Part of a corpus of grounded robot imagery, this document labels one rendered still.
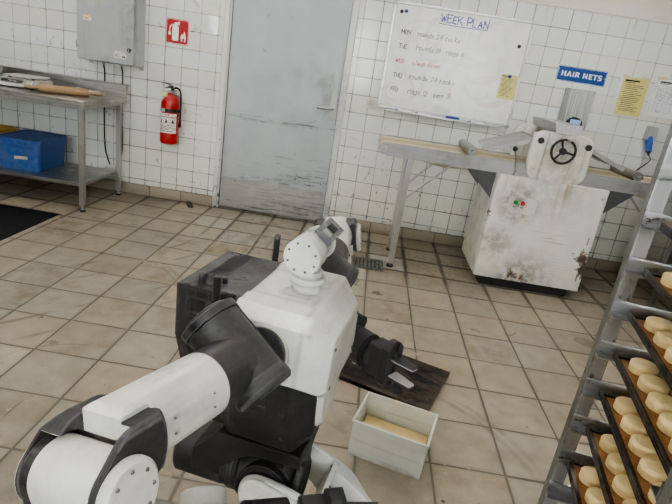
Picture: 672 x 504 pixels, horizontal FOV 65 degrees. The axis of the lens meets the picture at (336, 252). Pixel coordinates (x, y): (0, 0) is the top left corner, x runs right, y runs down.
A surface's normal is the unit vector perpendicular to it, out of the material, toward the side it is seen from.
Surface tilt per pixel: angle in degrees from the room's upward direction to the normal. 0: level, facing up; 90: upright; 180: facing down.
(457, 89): 90
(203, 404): 79
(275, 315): 41
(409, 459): 90
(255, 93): 90
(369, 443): 90
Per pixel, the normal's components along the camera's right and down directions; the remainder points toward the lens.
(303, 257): -0.27, 0.29
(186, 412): 0.90, 0.08
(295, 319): -0.07, -0.51
